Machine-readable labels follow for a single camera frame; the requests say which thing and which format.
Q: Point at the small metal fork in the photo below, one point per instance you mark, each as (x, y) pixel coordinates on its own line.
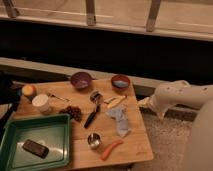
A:
(60, 98)

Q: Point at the light blue crumpled cloth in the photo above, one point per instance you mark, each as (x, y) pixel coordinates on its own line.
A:
(122, 125)

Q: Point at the green plastic tray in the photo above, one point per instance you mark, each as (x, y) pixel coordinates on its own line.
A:
(52, 132)

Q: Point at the black handled peeler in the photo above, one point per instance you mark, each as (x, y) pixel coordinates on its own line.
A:
(96, 98)

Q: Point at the small metal cup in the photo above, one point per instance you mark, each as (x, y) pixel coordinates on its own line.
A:
(94, 140)

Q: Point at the red yellow apple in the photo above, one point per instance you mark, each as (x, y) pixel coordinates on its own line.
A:
(29, 90)

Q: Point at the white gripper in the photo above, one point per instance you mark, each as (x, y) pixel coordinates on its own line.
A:
(148, 103)

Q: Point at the purple bowl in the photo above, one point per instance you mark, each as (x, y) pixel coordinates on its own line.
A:
(81, 80)

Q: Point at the dark brown rectangular block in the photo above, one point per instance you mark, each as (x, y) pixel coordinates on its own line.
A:
(35, 148)

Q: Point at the white cylindrical container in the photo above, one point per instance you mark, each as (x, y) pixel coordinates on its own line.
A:
(41, 102)

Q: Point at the wooden board table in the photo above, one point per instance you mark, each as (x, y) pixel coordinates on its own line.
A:
(136, 146)

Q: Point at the yellow banana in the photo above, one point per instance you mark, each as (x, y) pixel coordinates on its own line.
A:
(114, 101)

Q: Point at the red bowl with blue inside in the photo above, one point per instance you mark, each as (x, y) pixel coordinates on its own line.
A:
(120, 81)

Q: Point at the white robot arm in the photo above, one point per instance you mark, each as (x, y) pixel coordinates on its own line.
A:
(198, 155)

